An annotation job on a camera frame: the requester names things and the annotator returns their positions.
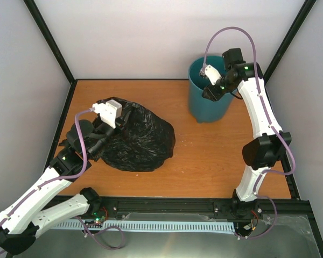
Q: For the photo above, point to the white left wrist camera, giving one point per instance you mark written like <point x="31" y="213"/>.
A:
<point x="108" y="111"/>

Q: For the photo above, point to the black frame post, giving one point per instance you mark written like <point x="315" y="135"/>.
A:
<point x="45" y="31"/>
<point x="289" y="37"/>

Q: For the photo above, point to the black plastic trash bag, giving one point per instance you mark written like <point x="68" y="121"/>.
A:
<point x="144" y="143"/>

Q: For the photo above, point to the light blue slotted cable duct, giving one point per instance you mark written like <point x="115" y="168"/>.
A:
<point x="164" y="226"/>

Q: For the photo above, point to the black left frame post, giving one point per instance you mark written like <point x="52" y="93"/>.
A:
<point x="45" y="31"/>

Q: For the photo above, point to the teal plastic trash bin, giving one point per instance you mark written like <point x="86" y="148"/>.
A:
<point x="204" y="110"/>

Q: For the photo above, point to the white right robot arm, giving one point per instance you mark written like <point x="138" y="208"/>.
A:
<point x="269" y="142"/>

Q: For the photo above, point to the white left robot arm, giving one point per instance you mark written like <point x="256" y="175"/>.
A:
<point x="27" y="218"/>

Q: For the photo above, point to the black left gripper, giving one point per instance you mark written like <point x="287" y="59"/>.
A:
<point x="120" y="121"/>

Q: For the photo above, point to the green lit circuit board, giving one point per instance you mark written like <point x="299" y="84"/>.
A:
<point x="101" y="215"/>

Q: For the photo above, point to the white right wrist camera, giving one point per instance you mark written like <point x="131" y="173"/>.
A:
<point x="210" y="73"/>

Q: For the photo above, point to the black right frame post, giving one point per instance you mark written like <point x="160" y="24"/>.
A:
<point x="289" y="37"/>

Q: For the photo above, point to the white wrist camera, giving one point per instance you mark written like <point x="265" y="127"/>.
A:
<point x="108" y="111"/>
<point x="210" y="73"/>

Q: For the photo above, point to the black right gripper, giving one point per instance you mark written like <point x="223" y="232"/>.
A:
<point x="213" y="96"/>

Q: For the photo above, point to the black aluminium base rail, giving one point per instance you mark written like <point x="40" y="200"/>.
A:
<point x="217" y="208"/>

